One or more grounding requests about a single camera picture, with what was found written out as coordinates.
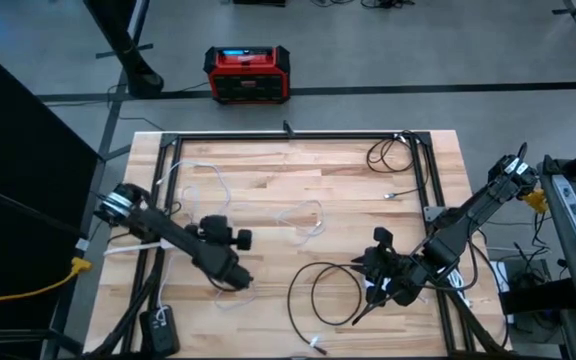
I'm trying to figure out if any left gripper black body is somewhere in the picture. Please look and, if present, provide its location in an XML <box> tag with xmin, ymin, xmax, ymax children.
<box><xmin>206</xmin><ymin>249</ymin><xmax>255</xmax><ymax>293</ymax></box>

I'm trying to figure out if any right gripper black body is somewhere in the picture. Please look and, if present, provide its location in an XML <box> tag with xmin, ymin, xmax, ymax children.
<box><xmin>381</xmin><ymin>252</ymin><xmax>432</xmax><ymax>307</ymax></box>

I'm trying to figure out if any white smooth USB cable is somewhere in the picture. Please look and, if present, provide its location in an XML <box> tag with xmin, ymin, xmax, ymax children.
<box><xmin>275</xmin><ymin>198</ymin><xmax>327</xmax><ymax>239</ymax></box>

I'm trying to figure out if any black USB cable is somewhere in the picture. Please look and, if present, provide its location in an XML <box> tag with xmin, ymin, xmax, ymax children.
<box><xmin>286</xmin><ymin>261</ymin><xmax>404</xmax><ymax>356</ymax></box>
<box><xmin>366</xmin><ymin>130</ymin><xmax>428</xmax><ymax>200</ymax></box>

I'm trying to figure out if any white braided USB cable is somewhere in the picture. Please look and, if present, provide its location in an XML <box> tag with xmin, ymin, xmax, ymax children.
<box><xmin>155</xmin><ymin>158</ymin><xmax>233</xmax><ymax>226</ymax></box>

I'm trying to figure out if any black power bank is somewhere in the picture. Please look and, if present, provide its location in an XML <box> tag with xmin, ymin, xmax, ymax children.
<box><xmin>139</xmin><ymin>304</ymin><xmax>182</xmax><ymax>358</ymax></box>

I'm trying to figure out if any yellow plug connector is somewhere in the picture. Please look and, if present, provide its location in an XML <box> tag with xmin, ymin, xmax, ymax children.
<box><xmin>521</xmin><ymin>188</ymin><xmax>550</xmax><ymax>215</ymax></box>

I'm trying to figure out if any grey power strip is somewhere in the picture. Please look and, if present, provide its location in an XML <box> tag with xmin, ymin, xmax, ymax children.
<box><xmin>550</xmin><ymin>173</ymin><xmax>576</xmax><ymax>251</ymax></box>

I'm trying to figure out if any red black jobsite radio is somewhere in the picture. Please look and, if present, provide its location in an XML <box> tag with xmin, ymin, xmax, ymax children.
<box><xmin>202</xmin><ymin>44</ymin><xmax>292</xmax><ymax>105</ymax></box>

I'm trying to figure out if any black curtain divider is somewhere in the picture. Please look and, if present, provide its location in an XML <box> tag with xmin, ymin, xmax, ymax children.
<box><xmin>0</xmin><ymin>35</ymin><xmax>103</xmax><ymax>351</ymax></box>

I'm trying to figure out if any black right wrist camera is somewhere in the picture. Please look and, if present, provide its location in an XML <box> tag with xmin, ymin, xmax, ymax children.
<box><xmin>372</xmin><ymin>226</ymin><xmax>395</xmax><ymax>250</ymax></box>

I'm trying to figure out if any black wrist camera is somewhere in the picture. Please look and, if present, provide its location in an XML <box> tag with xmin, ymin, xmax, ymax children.
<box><xmin>372</xmin><ymin>226</ymin><xmax>395</xmax><ymax>250</ymax></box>
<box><xmin>234</xmin><ymin>228</ymin><xmax>254</xmax><ymax>252</ymax></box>

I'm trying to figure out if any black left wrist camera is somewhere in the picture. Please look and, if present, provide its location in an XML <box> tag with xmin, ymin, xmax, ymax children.
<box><xmin>234</xmin><ymin>228</ymin><xmax>254</xmax><ymax>252</ymax></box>

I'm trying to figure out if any white coiled power cord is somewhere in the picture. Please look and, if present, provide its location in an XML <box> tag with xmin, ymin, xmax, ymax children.
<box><xmin>437</xmin><ymin>267</ymin><xmax>474</xmax><ymax>309</ymax></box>

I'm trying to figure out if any thin white charger cable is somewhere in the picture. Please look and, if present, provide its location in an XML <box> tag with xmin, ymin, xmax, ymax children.
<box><xmin>155</xmin><ymin>252</ymin><xmax>175</xmax><ymax>321</ymax></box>

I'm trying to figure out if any black aluminium table frame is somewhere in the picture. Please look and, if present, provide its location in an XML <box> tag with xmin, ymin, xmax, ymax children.
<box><xmin>83</xmin><ymin>130</ymin><xmax>514</xmax><ymax>360</ymax></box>

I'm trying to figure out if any yellow cable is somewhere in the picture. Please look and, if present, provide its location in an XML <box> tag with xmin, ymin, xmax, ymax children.
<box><xmin>0</xmin><ymin>256</ymin><xmax>94</xmax><ymax>305</ymax></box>

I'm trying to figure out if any black stand post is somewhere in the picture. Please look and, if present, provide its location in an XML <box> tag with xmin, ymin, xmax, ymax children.
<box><xmin>81</xmin><ymin>0</ymin><xmax>165</xmax><ymax>99</ymax></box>

